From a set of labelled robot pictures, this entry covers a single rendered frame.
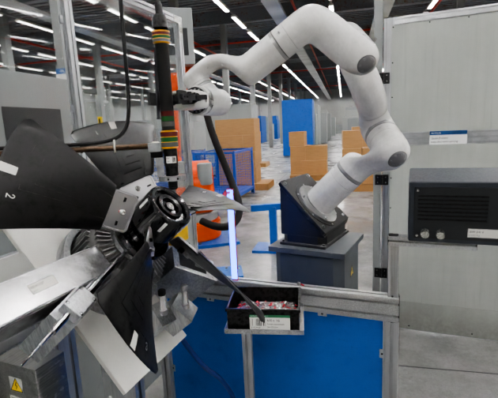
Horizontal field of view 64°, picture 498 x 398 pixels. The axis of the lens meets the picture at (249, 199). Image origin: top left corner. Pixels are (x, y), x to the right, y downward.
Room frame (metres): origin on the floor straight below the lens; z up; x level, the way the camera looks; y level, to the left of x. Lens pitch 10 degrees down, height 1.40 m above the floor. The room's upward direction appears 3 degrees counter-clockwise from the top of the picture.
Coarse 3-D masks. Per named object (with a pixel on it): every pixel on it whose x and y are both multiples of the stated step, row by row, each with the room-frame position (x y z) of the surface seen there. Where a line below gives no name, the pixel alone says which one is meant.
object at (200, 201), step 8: (184, 192) 1.24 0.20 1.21; (192, 192) 1.24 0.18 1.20; (208, 192) 1.26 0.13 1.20; (184, 200) 1.16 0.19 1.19; (192, 200) 1.16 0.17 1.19; (200, 200) 1.16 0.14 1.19; (208, 200) 1.16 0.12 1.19; (216, 200) 1.18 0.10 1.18; (224, 200) 1.21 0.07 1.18; (232, 200) 1.25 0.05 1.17; (192, 208) 1.05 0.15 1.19; (200, 208) 1.06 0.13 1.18; (208, 208) 1.08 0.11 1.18; (216, 208) 1.10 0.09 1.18; (224, 208) 1.12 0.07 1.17; (232, 208) 1.15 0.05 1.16; (240, 208) 1.18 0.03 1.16
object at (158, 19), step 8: (160, 8) 1.03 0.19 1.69; (160, 16) 1.02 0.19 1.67; (160, 24) 1.02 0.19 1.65; (168, 152) 1.02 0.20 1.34; (176, 152) 1.03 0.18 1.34; (168, 160) 1.02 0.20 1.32; (176, 160) 1.03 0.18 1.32; (168, 168) 1.02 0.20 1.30; (176, 168) 1.03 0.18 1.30; (168, 184) 1.03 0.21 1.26; (176, 184) 1.03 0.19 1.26
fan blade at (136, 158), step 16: (80, 128) 1.11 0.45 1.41; (96, 128) 1.12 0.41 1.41; (128, 128) 1.15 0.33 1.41; (144, 128) 1.17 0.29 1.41; (112, 144) 1.09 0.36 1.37; (128, 144) 1.09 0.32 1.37; (96, 160) 1.05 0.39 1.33; (112, 160) 1.05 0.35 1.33; (128, 160) 1.05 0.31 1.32; (144, 160) 1.06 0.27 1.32; (112, 176) 1.02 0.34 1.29; (128, 176) 1.02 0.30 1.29; (144, 176) 1.02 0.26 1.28
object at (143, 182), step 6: (138, 180) 1.01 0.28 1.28; (144, 180) 1.01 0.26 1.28; (150, 180) 1.01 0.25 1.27; (126, 186) 1.00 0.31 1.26; (132, 186) 1.00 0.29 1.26; (144, 186) 1.00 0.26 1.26; (150, 186) 1.00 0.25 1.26; (126, 192) 0.99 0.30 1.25; (132, 192) 0.99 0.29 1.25; (138, 192) 0.99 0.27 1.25; (144, 192) 0.99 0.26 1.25; (138, 198) 0.98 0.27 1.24
